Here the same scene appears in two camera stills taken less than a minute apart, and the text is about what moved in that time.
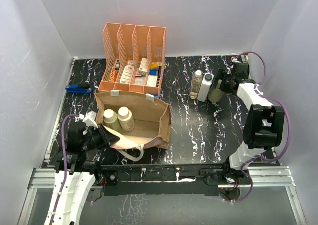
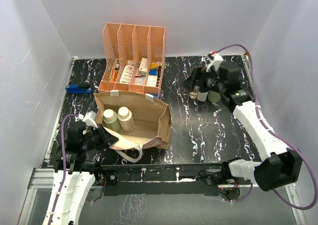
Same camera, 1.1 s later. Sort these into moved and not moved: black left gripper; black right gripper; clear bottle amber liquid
Moved: black right gripper
Not moved: clear bottle amber liquid; black left gripper
